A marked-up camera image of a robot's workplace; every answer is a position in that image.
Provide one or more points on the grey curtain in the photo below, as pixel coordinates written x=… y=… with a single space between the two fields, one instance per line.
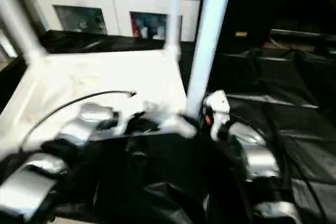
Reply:
x=38 y=14

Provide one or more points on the white plastic table top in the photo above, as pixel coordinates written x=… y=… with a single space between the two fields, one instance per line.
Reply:
x=92 y=77

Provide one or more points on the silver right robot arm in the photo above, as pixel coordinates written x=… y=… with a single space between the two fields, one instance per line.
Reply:
x=260 y=158

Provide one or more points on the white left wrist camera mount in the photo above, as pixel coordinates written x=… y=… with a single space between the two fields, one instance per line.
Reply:
x=122 y=125

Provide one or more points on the black work mat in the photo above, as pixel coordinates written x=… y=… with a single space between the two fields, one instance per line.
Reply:
x=275 y=77

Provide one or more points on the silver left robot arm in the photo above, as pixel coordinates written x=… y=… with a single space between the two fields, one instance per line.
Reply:
x=92 y=113

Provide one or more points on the white plastic table leg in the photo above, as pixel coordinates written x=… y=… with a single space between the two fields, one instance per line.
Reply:
x=174 y=11
x=210 y=37
x=18 y=24

